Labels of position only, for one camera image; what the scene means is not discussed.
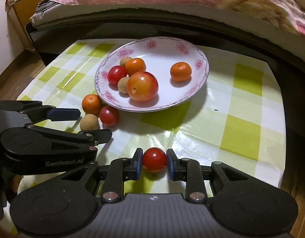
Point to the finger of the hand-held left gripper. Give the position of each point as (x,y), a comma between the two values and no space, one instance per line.
(103,136)
(64,114)

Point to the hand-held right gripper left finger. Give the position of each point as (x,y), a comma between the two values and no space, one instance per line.
(137,164)

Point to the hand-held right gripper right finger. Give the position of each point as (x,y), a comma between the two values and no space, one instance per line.
(171,164)

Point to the red cherry tomato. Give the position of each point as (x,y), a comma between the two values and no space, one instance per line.
(116,74)
(109,115)
(154,159)

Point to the brown longan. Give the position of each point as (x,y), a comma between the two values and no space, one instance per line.
(123,84)
(89,122)
(125,61)

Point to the small orange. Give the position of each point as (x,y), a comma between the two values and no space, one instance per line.
(91,104)
(180,72)
(135,66)

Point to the large orange-red tomato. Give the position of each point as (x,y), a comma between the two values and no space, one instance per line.
(142,86)

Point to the white floral rimmed plate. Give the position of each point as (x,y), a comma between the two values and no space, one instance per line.
(152,74)

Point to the green checked tablecloth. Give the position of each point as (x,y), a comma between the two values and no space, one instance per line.
(229,119)

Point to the wooden nightstand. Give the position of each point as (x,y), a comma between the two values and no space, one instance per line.
(23,19)

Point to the grey striped sheet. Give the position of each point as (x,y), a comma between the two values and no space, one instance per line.
(46,6)

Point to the bed with pink blanket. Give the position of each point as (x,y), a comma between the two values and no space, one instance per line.
(117,13)

